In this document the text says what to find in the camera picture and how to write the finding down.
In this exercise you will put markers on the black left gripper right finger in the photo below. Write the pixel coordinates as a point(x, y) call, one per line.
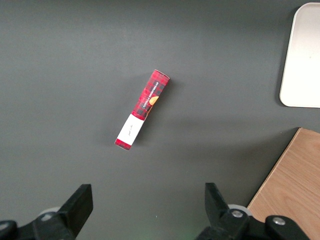
point(225, 215)

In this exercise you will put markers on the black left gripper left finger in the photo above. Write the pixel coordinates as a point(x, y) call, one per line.
point(75, 210)

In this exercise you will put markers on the white plastic tray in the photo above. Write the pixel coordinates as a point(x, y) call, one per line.
point(303, 60)

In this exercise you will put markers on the light wooden board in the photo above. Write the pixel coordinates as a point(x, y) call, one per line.
point(290, 185)

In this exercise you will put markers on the red plaid shortbread box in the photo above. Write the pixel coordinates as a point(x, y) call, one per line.
point(143, 110)

